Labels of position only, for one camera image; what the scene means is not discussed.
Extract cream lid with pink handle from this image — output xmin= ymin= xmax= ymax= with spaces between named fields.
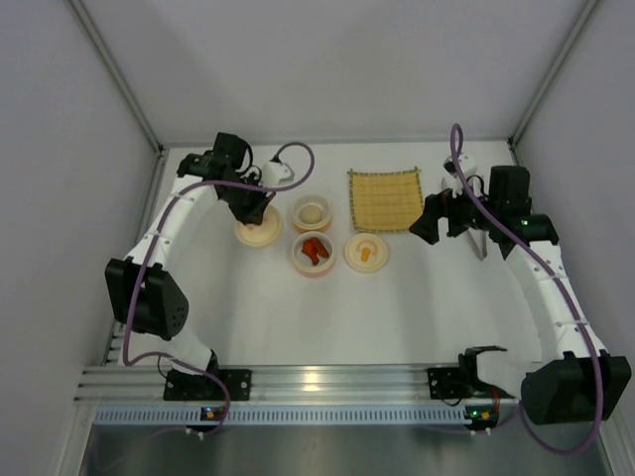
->
xmin=235 ymin=205 xmax=284 ymax=248

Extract metal tongs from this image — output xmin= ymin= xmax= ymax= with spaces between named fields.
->
xmin=439 ymin=180 xmax=490 ymax=262

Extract orange chicken drumstick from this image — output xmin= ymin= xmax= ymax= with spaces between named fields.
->
xmin=301 ymin=239 xmax=319 ymax=266

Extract cream lid with orange handle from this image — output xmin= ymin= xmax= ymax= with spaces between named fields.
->
xmin=344 ymin=233 xmax=389 ymax=274

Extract pink bowl white inside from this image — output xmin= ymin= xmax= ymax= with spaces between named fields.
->
xmin=290 ymin=231 xmax=336 ymax=278

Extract orange sausage piece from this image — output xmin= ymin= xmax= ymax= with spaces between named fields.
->
xmin=314 ymin=239 xmax=330 ymax=259

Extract orange bowl white inside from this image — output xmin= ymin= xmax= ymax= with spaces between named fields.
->
xmin=290 ymin=194 xmax=332 ymax=233

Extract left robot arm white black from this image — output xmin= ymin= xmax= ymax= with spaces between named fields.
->
xmin=105 ymin=133 xmax=295 ymax=385

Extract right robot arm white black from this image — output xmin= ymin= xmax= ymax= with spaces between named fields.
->
xmin=410 ymin=166 xmax=632 ymax=425

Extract bamboo mat green edge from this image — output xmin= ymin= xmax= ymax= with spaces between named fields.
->
xmin=347 ymin=168 xmax=424 ymax=234

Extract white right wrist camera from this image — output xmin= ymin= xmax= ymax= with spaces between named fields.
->
xmin=441 ymin=154 xmax=478 ymax=194

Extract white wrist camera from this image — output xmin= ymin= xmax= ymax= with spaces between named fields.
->
xmin=441 ymin=154 xmax=478 ymax=194
xmin=261 ymin=159 xmax=295 ymax=188

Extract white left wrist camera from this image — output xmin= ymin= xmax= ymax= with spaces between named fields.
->
xmin=261 ymin=159 xmax=295 ymax=188

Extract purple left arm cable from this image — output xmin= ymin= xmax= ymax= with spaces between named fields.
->
xmin=120 ymin=142 xmax=317 ymax=437

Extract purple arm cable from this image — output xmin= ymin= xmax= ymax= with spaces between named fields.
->
xmin=448 ymin=123 xmax=606 ymax=455
xmin=120 ymin=142 xmax=317 ymax=437

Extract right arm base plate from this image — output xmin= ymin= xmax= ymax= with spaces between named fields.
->
xmin=427 ymin=367 xmax=512 ymax=401

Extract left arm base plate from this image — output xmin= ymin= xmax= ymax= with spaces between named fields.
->
xmin=163 ymin=368 xmax=252 ymax=402

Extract aluminium frame rail front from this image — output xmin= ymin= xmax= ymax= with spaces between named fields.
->
xmin=73 ymin=362 xmax=616 ymax=406

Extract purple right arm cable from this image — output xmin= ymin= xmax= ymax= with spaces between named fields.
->
xmin=448 ymin=123 xmax=606 ymax=455

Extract right upright frame post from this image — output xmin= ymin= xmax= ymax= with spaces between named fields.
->
xmin=507 ymin=0 xmax=604 ymax=152

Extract upright frame post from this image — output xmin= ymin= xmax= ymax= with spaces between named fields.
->
xmin=64 ymin=0 xmax=165 ymax=159
xmin=507 ymin=0 xmax=604 ymax=152

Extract slotted grey cable duct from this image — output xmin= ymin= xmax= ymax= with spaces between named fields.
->
xmin=93 ymin=404 xmax=508 ymax=427

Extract left upright frame post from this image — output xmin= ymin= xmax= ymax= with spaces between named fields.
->
xmin=64 ymin=0 xmax=165 ymax=159

